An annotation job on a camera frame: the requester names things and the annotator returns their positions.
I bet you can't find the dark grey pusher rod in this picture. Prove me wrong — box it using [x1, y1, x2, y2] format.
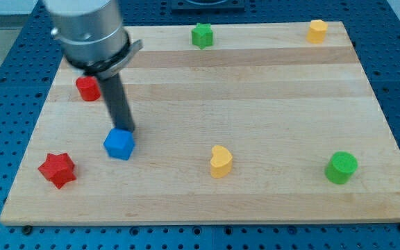
[97, 74, 135, 132]

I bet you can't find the blue cube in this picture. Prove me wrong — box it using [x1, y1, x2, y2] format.
[103, 128, 135, 160]

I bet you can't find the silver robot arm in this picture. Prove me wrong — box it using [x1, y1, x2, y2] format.
[43, 0, 143, 133]

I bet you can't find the red cylinder block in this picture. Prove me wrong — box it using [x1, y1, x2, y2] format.
[76, 76, 101, 101]

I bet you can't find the red star block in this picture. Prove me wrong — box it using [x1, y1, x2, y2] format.
[38, 153, 76, 189]

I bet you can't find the green star block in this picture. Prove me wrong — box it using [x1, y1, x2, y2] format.
[191, 23, 214, 49]

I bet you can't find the yellow heart block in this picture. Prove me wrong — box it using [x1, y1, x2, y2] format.
[210, 145, 233, 178]

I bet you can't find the wooden board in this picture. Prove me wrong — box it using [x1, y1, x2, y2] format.
[0, 22, 400, 226]

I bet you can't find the yellow pentagon block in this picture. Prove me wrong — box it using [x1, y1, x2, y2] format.
[306, 19, 328, 44]

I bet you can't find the green cylinder block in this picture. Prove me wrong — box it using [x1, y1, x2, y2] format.
[324, 151, 358, 185]

